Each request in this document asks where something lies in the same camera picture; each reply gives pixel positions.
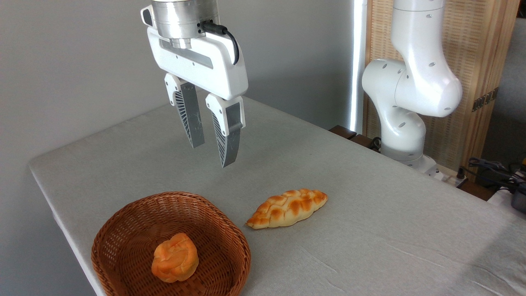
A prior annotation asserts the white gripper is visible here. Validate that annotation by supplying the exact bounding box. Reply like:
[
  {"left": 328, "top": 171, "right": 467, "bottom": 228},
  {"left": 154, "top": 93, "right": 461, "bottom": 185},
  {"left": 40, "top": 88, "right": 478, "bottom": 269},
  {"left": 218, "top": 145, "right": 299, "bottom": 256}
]
[{"left": 141, "top": 5, "right": 249, "bottom": 168}]

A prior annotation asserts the long braided bread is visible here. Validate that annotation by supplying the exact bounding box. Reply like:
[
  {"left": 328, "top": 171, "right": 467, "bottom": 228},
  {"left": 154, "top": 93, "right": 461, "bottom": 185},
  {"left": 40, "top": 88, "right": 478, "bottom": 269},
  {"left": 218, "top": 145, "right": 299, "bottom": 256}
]
[{"left": 245, "top": 188, "right": 329, "bottom": 230}]

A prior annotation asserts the brown wicker basket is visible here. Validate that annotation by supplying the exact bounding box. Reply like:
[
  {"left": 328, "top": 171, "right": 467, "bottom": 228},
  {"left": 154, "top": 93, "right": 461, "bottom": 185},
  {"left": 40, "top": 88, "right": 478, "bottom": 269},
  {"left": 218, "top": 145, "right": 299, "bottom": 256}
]
[{"left": 91, "top": 191, "right": 251, "bottom": 296}]

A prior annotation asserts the round orange bread roll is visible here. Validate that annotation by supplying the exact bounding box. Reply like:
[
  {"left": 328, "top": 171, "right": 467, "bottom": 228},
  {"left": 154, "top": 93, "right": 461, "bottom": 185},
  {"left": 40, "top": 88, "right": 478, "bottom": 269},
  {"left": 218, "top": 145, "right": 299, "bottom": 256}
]
[{"left": 151, "top": 233, "right": 199, "bottom": 283}]

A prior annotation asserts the dark brown wooden block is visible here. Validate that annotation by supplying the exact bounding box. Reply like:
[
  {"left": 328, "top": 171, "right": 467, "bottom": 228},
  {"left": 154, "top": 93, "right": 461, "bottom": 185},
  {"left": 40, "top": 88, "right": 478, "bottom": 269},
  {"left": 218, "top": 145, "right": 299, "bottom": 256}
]
[{"left": 329, "top": 125, "right": 381, "bottom": 153}]

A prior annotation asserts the grey tablecloth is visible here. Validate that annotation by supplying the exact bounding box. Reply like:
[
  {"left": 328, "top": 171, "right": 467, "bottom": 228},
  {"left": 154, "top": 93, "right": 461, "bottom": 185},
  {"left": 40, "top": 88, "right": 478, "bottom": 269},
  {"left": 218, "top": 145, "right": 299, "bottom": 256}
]
[{"left": 28, "top": 90, "right": 526, "bottom": 296}]

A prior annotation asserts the dark metal screen hinge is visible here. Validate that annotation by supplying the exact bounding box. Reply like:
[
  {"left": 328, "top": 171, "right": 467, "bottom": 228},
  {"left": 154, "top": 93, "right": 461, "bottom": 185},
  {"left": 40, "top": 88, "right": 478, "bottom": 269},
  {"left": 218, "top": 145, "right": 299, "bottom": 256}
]
[{"left": 472, "top": 87, "right": 499, "bottom": 112}]

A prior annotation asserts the wooden woven folding screen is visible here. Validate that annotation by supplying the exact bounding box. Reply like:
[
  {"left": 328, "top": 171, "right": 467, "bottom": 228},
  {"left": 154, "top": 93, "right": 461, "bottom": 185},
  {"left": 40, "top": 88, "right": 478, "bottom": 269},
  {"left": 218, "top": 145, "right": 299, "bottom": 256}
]
[{"left": 364, "top": 0, "right": 521, "bottom": 182}]

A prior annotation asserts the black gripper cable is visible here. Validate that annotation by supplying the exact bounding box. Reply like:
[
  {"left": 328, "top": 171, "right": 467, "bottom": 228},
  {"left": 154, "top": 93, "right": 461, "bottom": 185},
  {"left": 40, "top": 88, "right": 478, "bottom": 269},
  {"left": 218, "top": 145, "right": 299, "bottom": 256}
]
[{"left": 198, "top": 20, "right": 240, "bottom": 66}]

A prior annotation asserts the black cable bundle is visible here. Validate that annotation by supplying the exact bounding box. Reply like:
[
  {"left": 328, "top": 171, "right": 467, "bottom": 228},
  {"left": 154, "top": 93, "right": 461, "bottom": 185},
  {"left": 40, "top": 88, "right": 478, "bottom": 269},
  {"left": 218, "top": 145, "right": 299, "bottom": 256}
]
[{"left": 457, "top": 157, "right": 526, "bottom": 194}]

